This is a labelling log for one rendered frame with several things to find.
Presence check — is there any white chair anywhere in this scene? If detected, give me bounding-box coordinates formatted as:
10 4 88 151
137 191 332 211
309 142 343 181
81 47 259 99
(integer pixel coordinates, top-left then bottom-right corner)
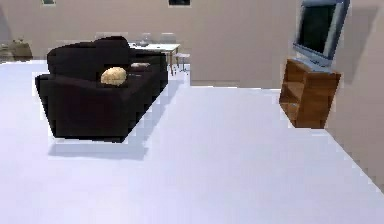
159 32 191 73

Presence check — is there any grey television set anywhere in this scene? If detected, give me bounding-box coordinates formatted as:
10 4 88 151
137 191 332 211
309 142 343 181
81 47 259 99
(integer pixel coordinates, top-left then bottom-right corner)
292 0 351 73

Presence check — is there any white dining table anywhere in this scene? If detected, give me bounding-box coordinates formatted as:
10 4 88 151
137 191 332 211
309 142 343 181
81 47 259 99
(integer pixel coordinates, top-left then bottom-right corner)
128 42 181 76

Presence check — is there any tan round cushion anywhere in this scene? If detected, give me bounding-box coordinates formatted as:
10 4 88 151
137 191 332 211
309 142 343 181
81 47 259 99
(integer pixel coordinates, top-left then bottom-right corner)
100 66 128 87

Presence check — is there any black sofa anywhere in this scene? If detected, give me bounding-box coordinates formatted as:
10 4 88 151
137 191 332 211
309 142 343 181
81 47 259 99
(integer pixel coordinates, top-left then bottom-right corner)
34 35 169 144

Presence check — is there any brown wooden television stand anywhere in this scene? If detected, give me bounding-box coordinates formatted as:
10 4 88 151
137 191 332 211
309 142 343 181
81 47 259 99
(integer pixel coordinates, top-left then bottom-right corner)
278 58 342 130

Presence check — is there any olive low cabinet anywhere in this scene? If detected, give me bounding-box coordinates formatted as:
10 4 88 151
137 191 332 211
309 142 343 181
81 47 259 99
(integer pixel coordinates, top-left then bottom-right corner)
0 39 34 63

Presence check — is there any dark framed wall picture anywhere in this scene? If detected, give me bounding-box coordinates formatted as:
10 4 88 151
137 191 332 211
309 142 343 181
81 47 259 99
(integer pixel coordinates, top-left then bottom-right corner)
167 0 192 7

